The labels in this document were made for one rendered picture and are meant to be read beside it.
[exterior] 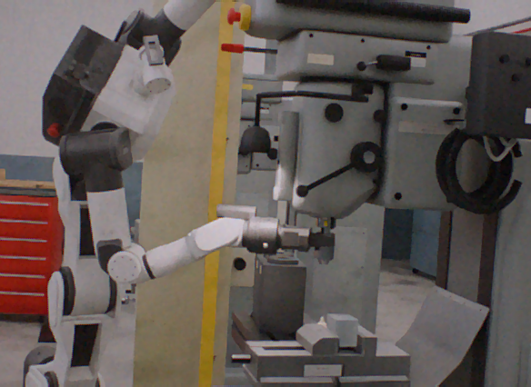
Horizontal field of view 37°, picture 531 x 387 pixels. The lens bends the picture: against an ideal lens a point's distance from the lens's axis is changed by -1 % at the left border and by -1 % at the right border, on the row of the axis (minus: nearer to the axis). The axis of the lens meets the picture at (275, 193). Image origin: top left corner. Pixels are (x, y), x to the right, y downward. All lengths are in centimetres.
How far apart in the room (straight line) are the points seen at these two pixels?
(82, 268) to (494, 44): 129
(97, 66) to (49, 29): 889
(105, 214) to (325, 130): 56
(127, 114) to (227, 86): 164
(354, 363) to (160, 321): 200
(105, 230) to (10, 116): 899
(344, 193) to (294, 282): 43
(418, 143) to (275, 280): 59
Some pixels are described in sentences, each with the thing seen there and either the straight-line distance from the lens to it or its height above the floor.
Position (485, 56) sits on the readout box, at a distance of 166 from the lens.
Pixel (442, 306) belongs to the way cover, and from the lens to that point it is 212.
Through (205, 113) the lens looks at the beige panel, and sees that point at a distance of 358.
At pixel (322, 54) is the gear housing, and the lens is 179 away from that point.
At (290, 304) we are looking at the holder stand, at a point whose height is 104.
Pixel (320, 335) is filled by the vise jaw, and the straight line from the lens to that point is 172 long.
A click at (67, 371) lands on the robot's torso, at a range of 241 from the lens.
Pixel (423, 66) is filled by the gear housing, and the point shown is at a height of 167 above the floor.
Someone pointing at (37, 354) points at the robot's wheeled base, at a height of 74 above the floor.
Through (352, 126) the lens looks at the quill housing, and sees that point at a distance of 182.
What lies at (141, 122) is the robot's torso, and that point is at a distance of 199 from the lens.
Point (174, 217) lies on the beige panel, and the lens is 358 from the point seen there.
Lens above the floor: 145
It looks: 3 degrees down
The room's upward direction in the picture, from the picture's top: 4 degrees clockwise
